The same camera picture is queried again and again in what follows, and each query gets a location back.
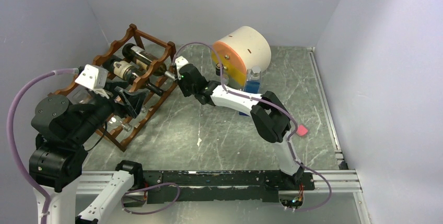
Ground aluminium frame rail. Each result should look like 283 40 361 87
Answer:
69 149 372 224

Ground cream orange yellow cylinder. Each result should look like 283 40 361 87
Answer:
212 26 272 89

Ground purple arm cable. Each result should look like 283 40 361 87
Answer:
171 42 333 212
6 68 80 224

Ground dark green wine bottle front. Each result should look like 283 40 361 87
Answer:
102 56 164 96

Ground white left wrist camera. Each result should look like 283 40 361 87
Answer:
74 64 109 99

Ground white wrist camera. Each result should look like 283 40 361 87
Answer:
174 56 189 80
74 64 109 99

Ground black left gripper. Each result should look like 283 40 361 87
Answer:
69 79 149 143

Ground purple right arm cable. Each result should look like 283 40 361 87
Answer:
171 42 333 212

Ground brown wooden wine rack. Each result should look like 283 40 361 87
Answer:
52 23 179 152

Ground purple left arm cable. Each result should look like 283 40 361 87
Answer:
6 68 80 224

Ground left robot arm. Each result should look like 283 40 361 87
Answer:
29 81 149 223

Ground pink eraser block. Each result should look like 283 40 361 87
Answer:
296 124 309 137

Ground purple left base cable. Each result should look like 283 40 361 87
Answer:
121 182 181 216

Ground blue bottle with silver cap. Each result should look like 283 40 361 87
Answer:
239 66 262 116

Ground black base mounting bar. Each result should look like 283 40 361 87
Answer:
114 160 316 205

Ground clear bottle with black cap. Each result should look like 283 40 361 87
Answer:
215 63 229 86

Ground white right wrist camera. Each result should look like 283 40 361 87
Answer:
174 56 189 80

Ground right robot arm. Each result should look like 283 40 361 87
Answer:
176 64 304 190

